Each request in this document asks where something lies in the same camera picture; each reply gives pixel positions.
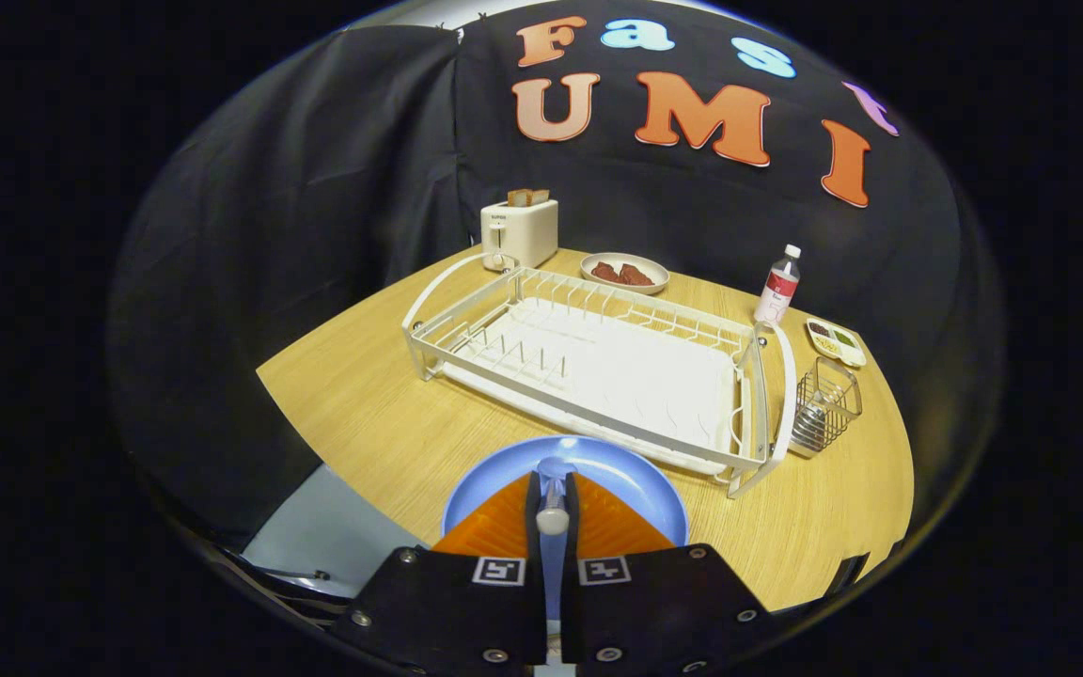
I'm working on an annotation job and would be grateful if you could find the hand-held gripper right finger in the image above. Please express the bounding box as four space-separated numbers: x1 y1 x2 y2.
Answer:
560 470 777 673

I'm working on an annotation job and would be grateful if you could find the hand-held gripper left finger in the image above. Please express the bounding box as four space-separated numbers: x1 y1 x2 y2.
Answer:
330 470 547 673

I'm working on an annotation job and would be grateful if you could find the white handled spoon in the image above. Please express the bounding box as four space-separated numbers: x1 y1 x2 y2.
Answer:
535 457 580 537

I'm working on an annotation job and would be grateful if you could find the blue plate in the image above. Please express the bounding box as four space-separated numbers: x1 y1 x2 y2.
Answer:
441 434 691 622

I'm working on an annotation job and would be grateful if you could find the white dish rack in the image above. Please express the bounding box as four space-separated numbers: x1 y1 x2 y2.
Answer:
400 252 798 499

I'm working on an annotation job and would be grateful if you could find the metal wire basket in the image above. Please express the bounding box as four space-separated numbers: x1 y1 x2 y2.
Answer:
791 355 864 459

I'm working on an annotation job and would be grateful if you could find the cream plate with meat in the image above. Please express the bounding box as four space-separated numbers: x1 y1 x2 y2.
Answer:
580 252 670 296

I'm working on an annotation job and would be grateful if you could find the white divided bean dish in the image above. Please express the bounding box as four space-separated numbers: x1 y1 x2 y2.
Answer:
805 316 868 369

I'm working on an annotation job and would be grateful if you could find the white toaster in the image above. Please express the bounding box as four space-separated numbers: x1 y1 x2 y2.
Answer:
480 197 559 274

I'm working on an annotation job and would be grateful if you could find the clear bottle red label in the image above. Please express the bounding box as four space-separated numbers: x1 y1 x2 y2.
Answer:
754 244 802 326

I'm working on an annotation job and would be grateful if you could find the black backdrop cloth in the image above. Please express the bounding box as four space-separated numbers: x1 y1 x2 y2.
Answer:
109 0 1003 556

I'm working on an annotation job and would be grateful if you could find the black cable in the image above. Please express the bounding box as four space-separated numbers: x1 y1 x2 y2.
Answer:
222 555 354 622

